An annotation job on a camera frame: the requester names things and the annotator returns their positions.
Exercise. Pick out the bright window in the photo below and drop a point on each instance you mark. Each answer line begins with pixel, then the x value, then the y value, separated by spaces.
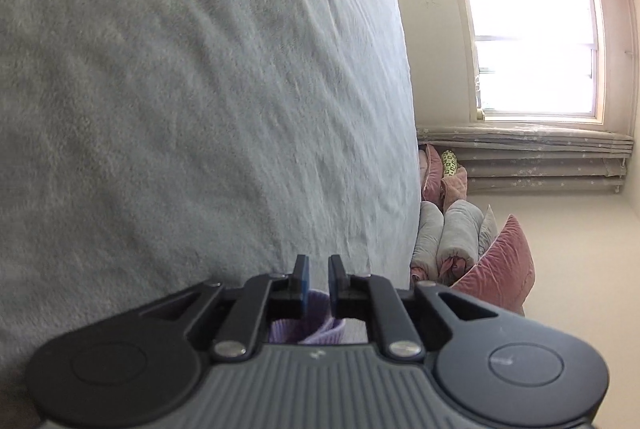
pixel 538 60

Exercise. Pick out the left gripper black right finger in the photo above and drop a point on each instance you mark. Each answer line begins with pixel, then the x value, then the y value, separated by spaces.
pixel 482 360

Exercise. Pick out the grey bed sheet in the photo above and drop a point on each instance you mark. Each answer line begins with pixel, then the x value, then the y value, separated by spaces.
pixel 147 145

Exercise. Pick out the grey patterned curtain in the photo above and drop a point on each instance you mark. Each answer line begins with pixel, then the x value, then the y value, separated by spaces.
pixel 501 155

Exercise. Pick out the lilac purple garment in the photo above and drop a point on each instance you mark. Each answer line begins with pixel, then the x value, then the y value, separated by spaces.
pixel 318 326

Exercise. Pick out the small pink pillow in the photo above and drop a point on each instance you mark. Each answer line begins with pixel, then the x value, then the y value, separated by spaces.
pixel 443 180

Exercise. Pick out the folded grey pink quilt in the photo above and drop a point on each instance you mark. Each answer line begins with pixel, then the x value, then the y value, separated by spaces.
pixel 447 244

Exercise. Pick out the large pink velvet pillow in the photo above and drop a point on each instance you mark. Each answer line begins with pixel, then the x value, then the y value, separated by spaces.
pixel 506 274

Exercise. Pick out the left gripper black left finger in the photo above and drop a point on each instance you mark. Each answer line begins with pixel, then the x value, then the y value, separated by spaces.
pixel 147 362

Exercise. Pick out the green patterned small cushion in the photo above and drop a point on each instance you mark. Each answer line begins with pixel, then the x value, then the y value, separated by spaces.
pixel 449 163

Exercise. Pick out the grey pillow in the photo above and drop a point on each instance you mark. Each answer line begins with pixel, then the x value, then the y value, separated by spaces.
pixel 488 231

